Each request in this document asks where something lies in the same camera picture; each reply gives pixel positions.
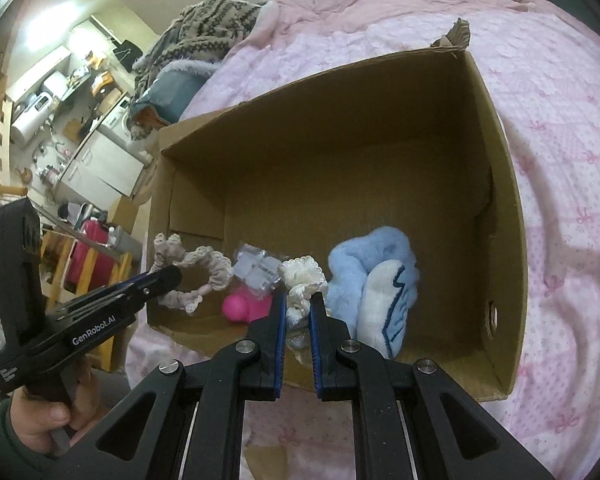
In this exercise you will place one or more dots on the patterned knit blanket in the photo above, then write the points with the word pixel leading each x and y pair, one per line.
pixel 205 25

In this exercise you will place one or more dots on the cream lace scrunchie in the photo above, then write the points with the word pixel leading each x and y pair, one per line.
pixel 300 275

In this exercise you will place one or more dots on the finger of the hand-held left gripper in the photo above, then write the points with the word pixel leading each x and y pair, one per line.
pixel 157 282
pixel 122 283

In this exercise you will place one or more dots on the white kitchen appliance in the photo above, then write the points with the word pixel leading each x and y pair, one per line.
pixel 30 120

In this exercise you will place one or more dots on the light blue plush toy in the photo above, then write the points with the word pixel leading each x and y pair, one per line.
pixel 350 275

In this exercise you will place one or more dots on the blue fur-trimmed cushion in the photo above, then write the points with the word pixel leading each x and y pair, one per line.
pixel 175 85

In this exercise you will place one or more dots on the wooden rack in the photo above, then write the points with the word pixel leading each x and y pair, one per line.
pixel 92 265

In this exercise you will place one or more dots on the white washing machine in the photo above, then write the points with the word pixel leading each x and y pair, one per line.
pixel 119 115

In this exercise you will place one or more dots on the pink rubber duck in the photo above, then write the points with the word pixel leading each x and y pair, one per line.
pixel 242 307

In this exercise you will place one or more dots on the clear labelled plastic packet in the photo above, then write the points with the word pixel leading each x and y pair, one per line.
pixel 255 265

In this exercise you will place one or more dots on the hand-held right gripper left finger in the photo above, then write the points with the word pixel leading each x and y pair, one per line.
pixel 280 345

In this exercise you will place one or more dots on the person's left forearm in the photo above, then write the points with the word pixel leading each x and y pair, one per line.
pixel 5 450

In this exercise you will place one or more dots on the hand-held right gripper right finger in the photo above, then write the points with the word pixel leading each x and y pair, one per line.
pixel 316 345

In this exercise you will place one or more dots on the beige lace scrunchie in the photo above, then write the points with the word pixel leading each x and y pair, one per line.
pixel 215 270

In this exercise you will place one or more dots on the person's left hand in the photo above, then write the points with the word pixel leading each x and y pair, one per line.
pixel 45 415

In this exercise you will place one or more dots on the grey bin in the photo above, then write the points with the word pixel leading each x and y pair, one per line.
pixel 125 242

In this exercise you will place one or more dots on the brown cardboard box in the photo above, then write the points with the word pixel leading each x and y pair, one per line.
pixel 355 160

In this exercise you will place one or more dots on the pink suitcase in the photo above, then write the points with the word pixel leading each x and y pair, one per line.
pixel 87 255

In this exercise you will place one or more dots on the white kitchen cabinet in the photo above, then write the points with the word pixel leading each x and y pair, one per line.
pixel 100 165

